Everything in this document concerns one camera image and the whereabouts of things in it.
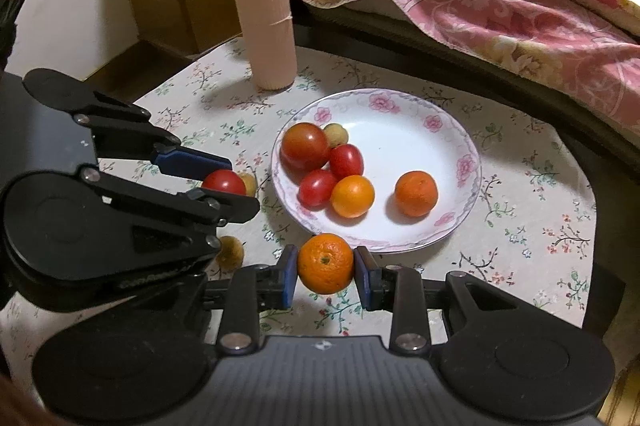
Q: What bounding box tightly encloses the white floral-rim plate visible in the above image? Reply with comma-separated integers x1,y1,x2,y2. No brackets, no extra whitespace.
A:
271,89,482,253

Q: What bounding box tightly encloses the oblong red cherry tomato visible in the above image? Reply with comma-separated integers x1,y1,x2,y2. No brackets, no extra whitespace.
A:
329,144,364,180

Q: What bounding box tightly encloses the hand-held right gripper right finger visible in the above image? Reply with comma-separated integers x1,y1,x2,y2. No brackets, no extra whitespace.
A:
353,246,523,353

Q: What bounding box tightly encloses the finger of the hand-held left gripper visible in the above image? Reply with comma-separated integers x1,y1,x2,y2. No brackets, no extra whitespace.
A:
75,90,233,177
82,168,261,257

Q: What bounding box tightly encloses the orange mandarin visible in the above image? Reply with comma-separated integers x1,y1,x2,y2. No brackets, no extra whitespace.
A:
394,171,439,217
298,233,355,294

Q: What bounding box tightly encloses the large red tomato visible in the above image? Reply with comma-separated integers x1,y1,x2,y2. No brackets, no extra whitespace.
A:
280,122,331,171

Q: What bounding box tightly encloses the pink ribbed bottle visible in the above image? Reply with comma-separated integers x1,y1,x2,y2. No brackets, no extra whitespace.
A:
227,0,298,91

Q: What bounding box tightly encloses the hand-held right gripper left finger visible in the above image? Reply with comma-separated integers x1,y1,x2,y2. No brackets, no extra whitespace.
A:
135,245,300,353

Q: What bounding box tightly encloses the white floral tablecloth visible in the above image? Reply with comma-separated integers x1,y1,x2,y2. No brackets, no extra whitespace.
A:
0,36,598,357

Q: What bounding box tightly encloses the black round table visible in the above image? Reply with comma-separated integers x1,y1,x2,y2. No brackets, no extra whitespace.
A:
0,18,640,342

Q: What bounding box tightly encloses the orange cherry tomato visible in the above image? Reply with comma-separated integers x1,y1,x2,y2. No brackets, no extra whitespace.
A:
330,175,376,219

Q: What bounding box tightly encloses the pink floral bed sheet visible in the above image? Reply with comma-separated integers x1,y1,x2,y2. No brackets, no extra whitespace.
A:
285,0,640,131

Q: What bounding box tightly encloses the round red cherry tomato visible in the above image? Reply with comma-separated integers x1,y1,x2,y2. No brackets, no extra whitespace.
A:
298,169,339,209
201,169,247,197

